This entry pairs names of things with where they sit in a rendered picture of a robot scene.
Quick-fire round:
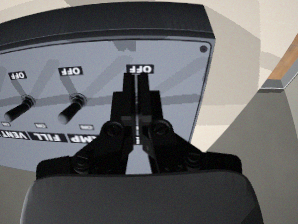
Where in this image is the light grey switch panel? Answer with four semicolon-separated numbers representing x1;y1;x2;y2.
0;1;216;174

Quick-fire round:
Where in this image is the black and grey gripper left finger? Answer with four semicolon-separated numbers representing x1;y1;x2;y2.
36;73;137;179

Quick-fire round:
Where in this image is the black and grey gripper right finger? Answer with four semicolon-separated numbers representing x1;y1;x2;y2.
137;72;242;174

